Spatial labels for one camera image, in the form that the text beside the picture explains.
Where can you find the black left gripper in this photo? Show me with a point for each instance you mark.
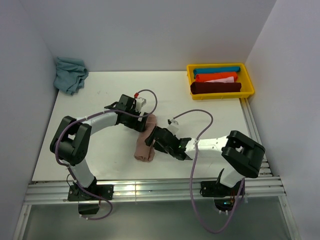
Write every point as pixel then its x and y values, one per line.
pixel 137 125

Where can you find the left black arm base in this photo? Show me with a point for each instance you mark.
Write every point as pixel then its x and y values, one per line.
pixel 89 204

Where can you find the rolled orange t-shirt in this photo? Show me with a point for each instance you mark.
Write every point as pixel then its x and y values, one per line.
pixel 220 77

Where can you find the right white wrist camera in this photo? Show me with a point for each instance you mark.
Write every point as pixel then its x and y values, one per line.
pixel 173 126

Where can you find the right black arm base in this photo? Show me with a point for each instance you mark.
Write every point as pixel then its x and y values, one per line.
pixel 226 195

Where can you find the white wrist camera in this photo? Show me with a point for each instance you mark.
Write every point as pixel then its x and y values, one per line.
pixel 139 103
pixel 173 126

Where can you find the rolled blue t-shirt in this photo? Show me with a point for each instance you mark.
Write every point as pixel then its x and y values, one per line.
pixel 214 70

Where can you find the yellow plastic bin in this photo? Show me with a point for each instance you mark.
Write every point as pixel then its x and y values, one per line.
pixel 247 88

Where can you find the crumpled teal t-shirt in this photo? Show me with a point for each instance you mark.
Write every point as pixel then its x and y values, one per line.
pixel 70 75

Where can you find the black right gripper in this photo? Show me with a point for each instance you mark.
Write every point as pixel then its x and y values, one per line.
pixel 149 140

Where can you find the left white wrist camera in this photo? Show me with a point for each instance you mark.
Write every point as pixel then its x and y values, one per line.
pixel 139 103

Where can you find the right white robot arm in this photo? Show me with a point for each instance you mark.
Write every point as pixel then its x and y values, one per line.
pixel 243 155

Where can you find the pink printed t-shirt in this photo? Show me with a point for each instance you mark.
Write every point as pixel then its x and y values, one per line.
pixel 143 152

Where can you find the rolled maroon t-shirt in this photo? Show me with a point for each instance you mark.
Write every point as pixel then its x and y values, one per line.
pixel 215 87

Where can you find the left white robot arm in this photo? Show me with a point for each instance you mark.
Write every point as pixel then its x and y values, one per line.
pixel 71 141

